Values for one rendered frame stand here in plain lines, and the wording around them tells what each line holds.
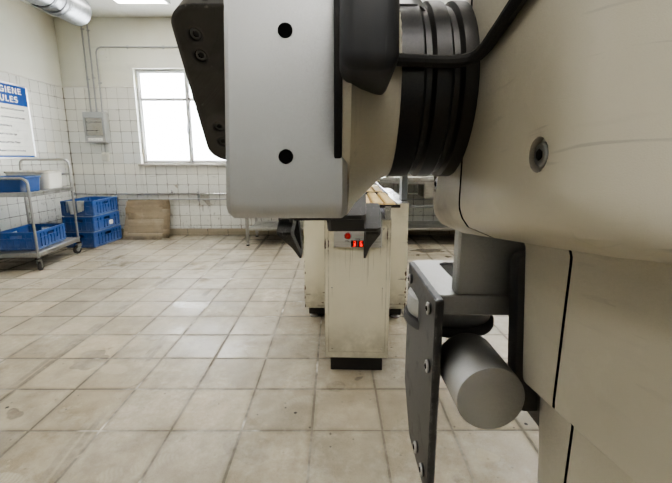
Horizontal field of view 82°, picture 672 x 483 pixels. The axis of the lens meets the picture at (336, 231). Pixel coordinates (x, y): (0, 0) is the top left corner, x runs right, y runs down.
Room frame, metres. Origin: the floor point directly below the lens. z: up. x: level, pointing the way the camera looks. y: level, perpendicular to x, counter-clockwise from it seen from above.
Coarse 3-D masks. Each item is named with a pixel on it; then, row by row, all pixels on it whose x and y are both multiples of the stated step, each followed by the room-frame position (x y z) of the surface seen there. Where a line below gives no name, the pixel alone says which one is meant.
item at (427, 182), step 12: (384, 180) 4.90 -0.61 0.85; (396, 180) 4.90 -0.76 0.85; (408, 180) 4.90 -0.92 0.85; (420, 180) 4.91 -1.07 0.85; (432, 180) 4.90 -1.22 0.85; (420, 192) 5.23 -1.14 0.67; (432, 192) 5.04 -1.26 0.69; (252, 228) 4.96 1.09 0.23; (264, 228) 4.96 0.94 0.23; (276, 228) 4.96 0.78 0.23; (408, 228) 4.96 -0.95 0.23; (420, 228) 4.96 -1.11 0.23; (432, 228) 4.96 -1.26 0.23; (444, 228) 4.96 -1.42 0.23
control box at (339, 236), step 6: (336, 234) 1.87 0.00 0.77; (342, 234) 1.87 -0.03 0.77; (354, 234) 1.87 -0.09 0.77; (360, 234) 1.87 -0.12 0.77; (336, 240) 1.87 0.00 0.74; (342, 240) 1.87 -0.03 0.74; (348, 240) 1.87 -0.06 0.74; (354, 240) 1.87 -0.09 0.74; (360, 240) 1.87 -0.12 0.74; (378, 240) 1.87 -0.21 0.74; (336, 246) 1.87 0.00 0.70; (342, 246) 1.87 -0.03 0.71; (348, 246) 1.87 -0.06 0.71; (372, 246) 1.87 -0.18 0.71; (378, 246) 1.87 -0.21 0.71
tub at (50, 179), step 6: (6, 174) 4.14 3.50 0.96; (12, 174) 4.14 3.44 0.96; (18, 174) 4.15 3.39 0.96; (24, 174) 4.16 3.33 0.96; (30, 174) 4.17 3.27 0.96; (36, 174) 4.18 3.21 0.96; (42, 174) 4.19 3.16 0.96; (48, 174) 4.23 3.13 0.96; (54, 174) 4.35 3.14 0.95; (60, 174) 4.47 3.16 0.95; (42, 180) 4.19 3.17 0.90; (48, 180) 4.23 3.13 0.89; (54, 180) 4.34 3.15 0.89; (60, 180) 4.46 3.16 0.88; (42, 186) 4.19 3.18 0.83; (48, 186) 4.22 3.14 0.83; (54, 186) 4.33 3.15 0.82; (60, 186) 4.45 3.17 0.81
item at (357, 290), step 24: (384, 240) 1.89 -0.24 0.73; (336, 264) 1.90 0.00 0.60; (360, 264) 1.90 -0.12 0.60; (384, 264) 1.89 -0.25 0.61; (336, 288) 1.90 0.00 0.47; (360, 288) 1.90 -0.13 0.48; (384, 288) 1.89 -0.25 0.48; (336, 312) 1.90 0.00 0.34; (360, 312) 1.90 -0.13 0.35; (384, 312) 1.89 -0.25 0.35; (336, 336) 1.90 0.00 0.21; (360, 336) 1.90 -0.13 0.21; (384, 336) 1.89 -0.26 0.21; (336, 360) 1.93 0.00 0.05; (360, 360) 1.93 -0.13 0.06
